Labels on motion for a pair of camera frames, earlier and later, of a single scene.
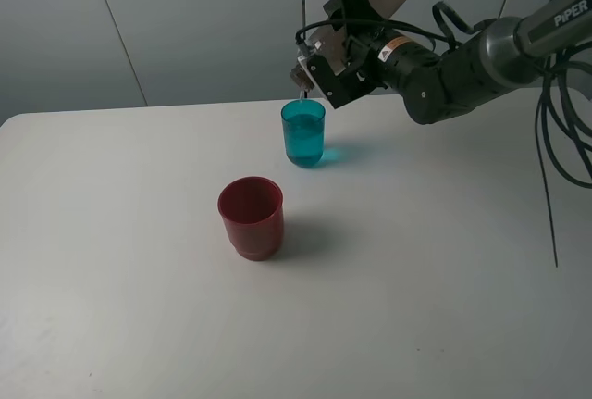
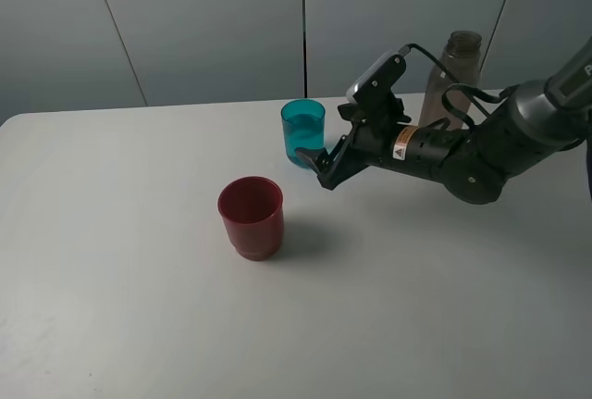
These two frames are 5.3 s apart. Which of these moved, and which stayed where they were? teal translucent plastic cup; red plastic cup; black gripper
Moved: black gripper
Stayed: teal translucent plastic cup; red plastic cup
